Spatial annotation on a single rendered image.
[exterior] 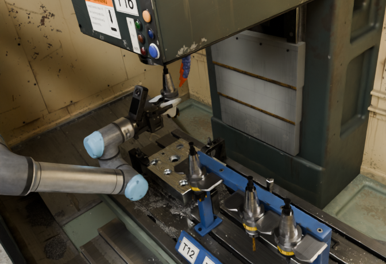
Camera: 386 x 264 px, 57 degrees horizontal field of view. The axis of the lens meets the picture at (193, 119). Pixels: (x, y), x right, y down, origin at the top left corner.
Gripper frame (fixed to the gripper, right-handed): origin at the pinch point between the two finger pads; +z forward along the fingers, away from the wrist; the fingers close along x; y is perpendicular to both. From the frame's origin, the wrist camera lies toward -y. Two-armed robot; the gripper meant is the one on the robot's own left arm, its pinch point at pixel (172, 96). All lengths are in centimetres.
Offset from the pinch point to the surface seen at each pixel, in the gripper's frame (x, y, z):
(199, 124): -67, 74, 66
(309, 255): 67, 10, -20
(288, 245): 63, 10, -21
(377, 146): 45, 50, 79
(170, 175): -0.2, 32.7, -7.7
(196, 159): 29.2, 3.7, -17.0
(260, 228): 55, 10, -21
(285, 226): 61, 5, -20
